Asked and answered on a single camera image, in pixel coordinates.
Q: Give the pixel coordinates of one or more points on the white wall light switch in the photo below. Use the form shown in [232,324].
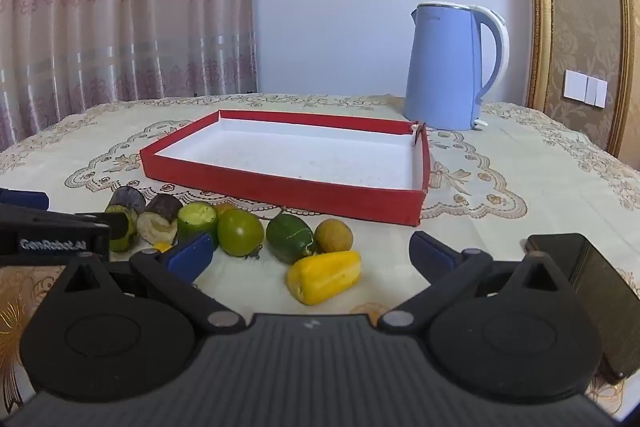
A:
[585,88]

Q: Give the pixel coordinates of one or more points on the light green cucumber piece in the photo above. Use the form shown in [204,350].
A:
[196,217]

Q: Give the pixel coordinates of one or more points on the green tomato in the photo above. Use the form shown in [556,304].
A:
[241,232]
[121,244]

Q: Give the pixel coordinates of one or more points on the brown longan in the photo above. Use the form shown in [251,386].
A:
[334,235]

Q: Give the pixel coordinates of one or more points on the cream embroidered tablecloth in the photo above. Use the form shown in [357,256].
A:
[500,187]

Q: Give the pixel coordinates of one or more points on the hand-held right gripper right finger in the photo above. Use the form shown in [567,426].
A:
[431,257]

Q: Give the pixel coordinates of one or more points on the pink patterned curtain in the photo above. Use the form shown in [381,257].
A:
[125,17]

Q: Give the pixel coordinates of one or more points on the blue electric kettle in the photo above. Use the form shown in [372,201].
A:
[440,72]

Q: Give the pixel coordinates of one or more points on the gold wall moulding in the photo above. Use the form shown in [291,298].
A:
[625,57]
[541,7]

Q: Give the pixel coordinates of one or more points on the dark green cucumber piece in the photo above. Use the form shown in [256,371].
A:
[289,237]

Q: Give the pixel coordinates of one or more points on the yellow pepper piece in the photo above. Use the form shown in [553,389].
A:
[325,278]

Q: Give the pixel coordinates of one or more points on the small orange round fruit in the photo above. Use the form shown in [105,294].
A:
[225,208]

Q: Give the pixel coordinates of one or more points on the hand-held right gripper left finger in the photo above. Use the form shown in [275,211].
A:
[189,258]

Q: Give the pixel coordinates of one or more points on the black phone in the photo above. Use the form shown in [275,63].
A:
[595,297]

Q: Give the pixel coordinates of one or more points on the small yellow fruit piece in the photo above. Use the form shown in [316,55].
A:
[162,247]

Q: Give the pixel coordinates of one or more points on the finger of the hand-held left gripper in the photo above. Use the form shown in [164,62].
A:
[22,199]
[55,237]

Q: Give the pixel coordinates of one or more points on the red cardboard box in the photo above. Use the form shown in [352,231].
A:
[310,152]

